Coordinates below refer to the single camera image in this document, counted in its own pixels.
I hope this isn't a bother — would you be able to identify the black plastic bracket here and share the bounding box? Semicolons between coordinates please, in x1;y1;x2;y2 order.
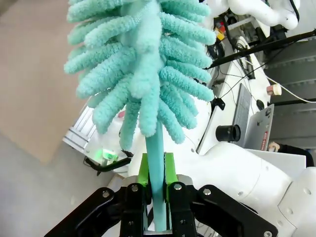
211;97;226;110

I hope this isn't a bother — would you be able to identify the white cable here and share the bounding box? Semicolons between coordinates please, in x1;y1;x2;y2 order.
265;75;316;103

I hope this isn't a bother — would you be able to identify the aluminium profile frame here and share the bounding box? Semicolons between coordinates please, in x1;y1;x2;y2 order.
62;102;100;149

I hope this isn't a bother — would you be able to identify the black metal pole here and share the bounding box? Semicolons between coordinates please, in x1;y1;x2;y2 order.
208;31;316;70

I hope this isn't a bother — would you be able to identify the yellow emergency stop box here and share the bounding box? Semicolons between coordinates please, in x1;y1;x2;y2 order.
215;21;227;41

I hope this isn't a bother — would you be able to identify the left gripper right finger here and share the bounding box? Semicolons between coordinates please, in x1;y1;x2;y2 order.
164;152;277;237

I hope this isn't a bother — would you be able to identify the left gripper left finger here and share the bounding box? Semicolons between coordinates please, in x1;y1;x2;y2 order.
44;153;152;237

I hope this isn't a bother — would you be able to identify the white office desk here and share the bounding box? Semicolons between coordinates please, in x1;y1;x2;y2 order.
196;55;271;157

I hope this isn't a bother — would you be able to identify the grey computer keyboard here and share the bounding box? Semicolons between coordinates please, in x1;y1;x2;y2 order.
233;83;252;127

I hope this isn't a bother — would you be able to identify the teal chenille duster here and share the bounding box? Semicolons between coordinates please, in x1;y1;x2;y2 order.
63;0;217;233

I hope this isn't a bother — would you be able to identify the green lit small device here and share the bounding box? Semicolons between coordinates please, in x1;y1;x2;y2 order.
94;147;119;164

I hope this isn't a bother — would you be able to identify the silver laptop with stickers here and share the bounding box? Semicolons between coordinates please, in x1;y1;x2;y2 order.
246;103;275;151

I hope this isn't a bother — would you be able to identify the black cylindrical lens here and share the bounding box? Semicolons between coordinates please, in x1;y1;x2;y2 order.
215;123;242;143

